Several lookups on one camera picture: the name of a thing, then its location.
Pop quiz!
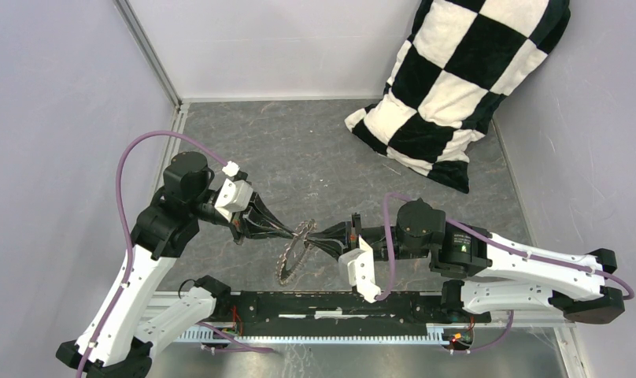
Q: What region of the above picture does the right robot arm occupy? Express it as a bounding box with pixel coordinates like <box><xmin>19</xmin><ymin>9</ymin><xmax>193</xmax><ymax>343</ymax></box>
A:
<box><xmin>305</xmin><ymin>198</ymin><xmax>634</xmax><ymax>324</ymax></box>

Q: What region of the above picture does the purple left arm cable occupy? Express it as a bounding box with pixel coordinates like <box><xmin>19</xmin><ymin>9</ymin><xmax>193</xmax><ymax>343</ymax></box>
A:
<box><xmin>75</xmin><ymin>131</ymin><xmax>277</xmax><ymax>378</ymax></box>

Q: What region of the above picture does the metal disc with key rings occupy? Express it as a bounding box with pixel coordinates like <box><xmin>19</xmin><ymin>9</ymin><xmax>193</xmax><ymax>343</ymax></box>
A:
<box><xmin>275</xmin><ymin>219</ymin><xmax>316</xmax><ymax>287</ymax></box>

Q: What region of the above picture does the black and white checkered pillow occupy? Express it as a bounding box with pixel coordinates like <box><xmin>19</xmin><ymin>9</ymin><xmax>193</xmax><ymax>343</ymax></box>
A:
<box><xmin>345</xmin><ymin>0</ymin><xmax>571</xmax><ymax>193</ymax></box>

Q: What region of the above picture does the aluminium corner post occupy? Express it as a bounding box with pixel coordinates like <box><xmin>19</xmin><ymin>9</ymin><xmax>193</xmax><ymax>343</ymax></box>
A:
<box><xmin>113</xmin><ymin>0</ymin><xmax>183</xmax><ymax>109</ymax></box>

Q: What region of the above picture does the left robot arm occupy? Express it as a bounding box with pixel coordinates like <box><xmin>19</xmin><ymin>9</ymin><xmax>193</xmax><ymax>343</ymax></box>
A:
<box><xmin>56</xmin><ymin>151</ymin><xmax>293</xmax><ymax>377</ymax></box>

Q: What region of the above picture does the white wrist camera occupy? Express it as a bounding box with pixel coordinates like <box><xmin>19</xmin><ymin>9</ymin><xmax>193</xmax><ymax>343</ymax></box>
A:
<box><xmin>338</xmin><ymin>236</ymin><xmax>382</xmax><ymax>303</ymax></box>
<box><xmin>214</xmin><ymin>161</ymin><xmax>253</xmax><ymax>222</ymax></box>

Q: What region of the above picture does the aluminium frame rail front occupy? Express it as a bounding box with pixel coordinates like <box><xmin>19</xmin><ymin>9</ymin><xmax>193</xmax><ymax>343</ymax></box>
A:
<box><xmin>140</xmin><ymin>291</ymin><xmax>577</xmax><ymax>328</ymax></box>

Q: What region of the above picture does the white slotted cable duct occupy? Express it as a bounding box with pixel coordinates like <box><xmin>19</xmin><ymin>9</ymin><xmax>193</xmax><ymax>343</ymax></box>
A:
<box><xmin>176</xmin><ymin>326</ymin><xmax>449</xmax><ymax>346</ymax></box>

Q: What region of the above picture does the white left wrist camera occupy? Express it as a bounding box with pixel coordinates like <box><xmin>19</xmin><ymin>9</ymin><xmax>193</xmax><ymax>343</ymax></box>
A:
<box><xmin>214</xmin><ymin>161</ymin><xmax>253</xmax><ymax>222</ymax></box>

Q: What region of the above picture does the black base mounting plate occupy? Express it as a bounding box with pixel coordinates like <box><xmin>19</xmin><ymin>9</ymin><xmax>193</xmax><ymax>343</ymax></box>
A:
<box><xmin>206</xmin><ymin>291</ymin><xmax>491</xmax><ymax>336</ymax></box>

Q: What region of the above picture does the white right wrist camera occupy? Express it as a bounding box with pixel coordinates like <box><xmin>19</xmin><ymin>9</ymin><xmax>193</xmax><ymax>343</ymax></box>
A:
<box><xmin>338</xmin><ymin>236</ymin><xmax>382</xmax><ymax>303</ymax></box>

